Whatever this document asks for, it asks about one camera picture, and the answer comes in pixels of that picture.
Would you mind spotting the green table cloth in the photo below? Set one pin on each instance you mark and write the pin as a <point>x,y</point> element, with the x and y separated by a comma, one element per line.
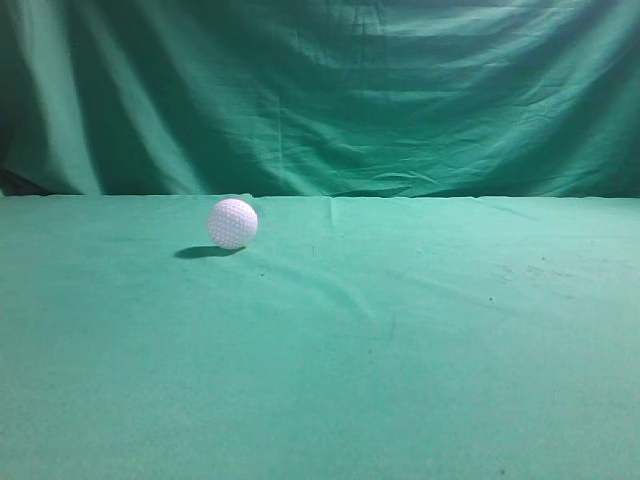
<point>355,338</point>

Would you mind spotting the green backdrop cloth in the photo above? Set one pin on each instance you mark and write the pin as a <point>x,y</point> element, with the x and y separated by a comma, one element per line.
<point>320,98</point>

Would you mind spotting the white dimpled golf ball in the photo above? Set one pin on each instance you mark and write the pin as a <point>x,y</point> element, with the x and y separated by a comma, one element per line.
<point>232,224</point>

